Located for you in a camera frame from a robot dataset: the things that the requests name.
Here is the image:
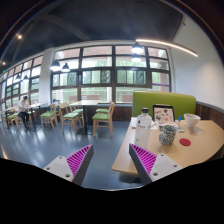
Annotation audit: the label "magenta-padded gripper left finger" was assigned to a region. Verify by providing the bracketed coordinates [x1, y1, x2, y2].
[43, 143, 95, 187]

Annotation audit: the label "white ceramic bowl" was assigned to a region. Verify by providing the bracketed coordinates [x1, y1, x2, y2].
[183, 113, 202, 129]

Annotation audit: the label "person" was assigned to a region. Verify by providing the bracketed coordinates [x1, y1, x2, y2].
[17, 95, 32, 129]

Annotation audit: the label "flat round red coaster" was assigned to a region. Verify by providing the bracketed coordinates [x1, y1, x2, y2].
[179, 137, 192, 147]

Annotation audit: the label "green upholstered booth backrest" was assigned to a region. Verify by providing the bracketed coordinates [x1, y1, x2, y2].
[131, 90, 197, 120]

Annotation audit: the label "dark patterned ceramic mug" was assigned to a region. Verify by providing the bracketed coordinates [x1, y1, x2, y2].
[158, 122, 179, 146]

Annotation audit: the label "wooden chairs with green seats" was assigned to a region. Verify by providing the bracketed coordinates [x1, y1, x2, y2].
[4, 100, 116, 138]

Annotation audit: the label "light wooden dining table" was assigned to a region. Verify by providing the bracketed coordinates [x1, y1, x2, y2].
[68, 99, 103, 134]
[23, 102, 48, 132]

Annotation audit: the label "curved linear ceiling light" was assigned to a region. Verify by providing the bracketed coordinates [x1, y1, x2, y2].
[135, 38, 199, 58]

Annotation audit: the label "clear plastic water bottle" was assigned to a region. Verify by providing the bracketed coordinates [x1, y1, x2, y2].
[134, 107, 153, 150]

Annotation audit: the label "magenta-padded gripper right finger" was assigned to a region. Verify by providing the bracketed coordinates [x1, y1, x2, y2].
[128, 143, 184, 186]

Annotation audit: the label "black pendant ceiling lamps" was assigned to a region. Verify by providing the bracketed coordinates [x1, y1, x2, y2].
[19, 41, 145, 81]

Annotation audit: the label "black-framed tablet with stickers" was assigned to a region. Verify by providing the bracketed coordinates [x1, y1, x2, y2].
[152, 104, 176, 125]

